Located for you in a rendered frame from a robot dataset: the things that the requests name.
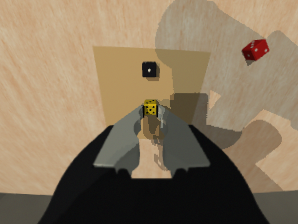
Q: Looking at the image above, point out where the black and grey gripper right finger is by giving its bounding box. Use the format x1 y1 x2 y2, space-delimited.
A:
156 105 270 224

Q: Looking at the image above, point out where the red die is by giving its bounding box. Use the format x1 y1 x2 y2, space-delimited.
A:
242 39 269 61

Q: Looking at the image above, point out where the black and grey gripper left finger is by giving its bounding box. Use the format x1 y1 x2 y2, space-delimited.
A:
38 105 145 224

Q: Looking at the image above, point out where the black die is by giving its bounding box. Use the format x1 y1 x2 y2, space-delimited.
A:
142 62 156 78

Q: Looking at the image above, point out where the yellow die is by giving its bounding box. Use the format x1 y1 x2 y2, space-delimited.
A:
144 100 157 115

